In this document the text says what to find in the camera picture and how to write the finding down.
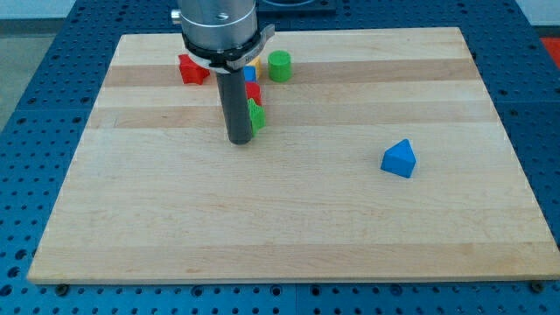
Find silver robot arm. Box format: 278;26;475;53
171;0;275;74

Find green cylinder block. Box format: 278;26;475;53
268;50;292;82

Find red star block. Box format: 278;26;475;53
178;54;210;85

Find blue triangular prism block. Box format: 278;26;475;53
381;139;417;179

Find green star block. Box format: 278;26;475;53
248;98;266;136

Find wooden board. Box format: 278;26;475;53
28;27;559;284

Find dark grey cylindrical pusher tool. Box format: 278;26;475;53
216;71;252;145

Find blue cube block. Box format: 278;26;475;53
243;66;258;82

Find yellow block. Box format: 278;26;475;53
248;56;262;80

